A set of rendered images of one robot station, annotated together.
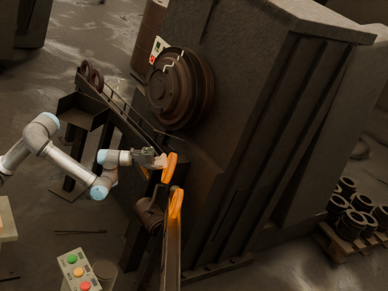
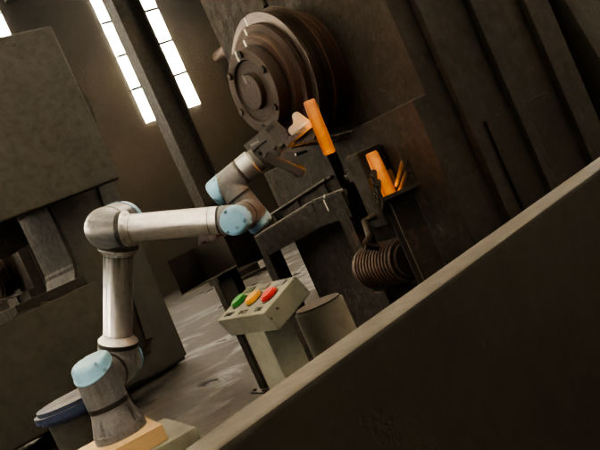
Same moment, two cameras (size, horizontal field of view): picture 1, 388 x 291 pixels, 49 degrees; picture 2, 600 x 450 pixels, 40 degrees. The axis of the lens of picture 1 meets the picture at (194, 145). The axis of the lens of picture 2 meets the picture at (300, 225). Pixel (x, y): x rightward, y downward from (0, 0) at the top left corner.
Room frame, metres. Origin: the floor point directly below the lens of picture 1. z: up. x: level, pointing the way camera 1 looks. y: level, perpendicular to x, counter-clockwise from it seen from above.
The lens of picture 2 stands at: (-0.43, -0.35, 0.80)
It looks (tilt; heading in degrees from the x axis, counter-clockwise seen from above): 3 degrees down; 15
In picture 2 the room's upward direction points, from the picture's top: 24 degrees counter-clockwise
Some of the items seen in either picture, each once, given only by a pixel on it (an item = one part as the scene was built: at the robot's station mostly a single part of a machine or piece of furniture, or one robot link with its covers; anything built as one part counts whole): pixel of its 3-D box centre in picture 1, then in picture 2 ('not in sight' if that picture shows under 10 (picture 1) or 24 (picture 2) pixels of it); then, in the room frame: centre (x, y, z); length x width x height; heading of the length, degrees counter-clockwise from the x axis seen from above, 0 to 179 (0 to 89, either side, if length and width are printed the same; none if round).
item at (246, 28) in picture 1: (217, 122); (404, 107); (2.56, -0.09, 0.88); 1.08 x 0.73 x 1.76; 45
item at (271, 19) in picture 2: (175, 89); (281, 80); (2.26, 0.22, 1.11); 0.47 x 0.06 x 0.47; 45
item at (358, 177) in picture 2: (175, 174); (378, 186); (2.10, 0.04, 0.68); 0.11 x 0.08 x 0.24; 135
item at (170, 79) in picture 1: (160, 88); (257, 89); (2.19, 0.29, 1.11); 0.28 x 0.06 x 0.28; 45
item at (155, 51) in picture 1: (163, 58); not in sight; (2.58, 0.38, 1.15); 0.26 x 0.02 x 0.18; 45
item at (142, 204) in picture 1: (141, 241); (415, 326); (1.93, 0.08, 0.27); 0.22 x 0.13 x 0.53; 45
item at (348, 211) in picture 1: (329, 190); not in sight; (3.51, -1.31, 0.22); 1.20 x 0.81 x 0.44; 43
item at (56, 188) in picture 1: (74, 148); (247, 330); (2.44, 0.76, 0.36); 0.26 x 0.20 x 0.72; 80
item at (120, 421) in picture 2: not in sight; (114, 417); (1.62, 0.90, 0.40); 0.15 x 0.15 x 0.10
